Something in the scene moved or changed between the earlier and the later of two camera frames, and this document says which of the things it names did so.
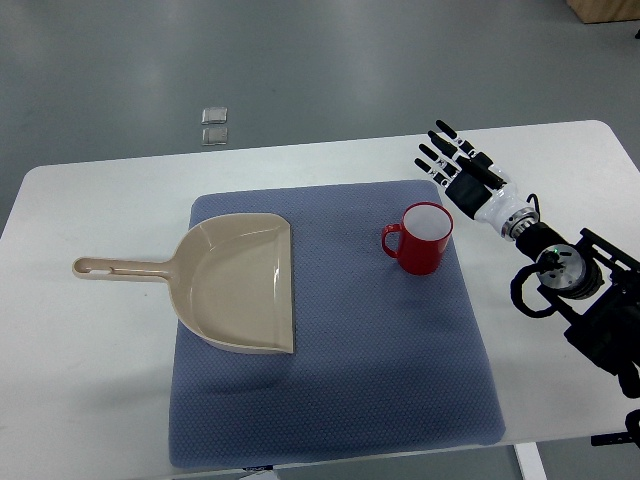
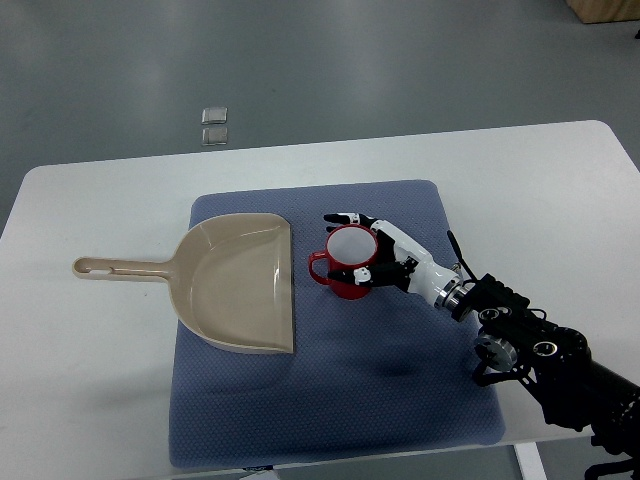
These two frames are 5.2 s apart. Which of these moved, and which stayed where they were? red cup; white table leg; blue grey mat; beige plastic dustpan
Moved: red cup
Stayed: beige plastic dustpan; blue grey mat; white table leg
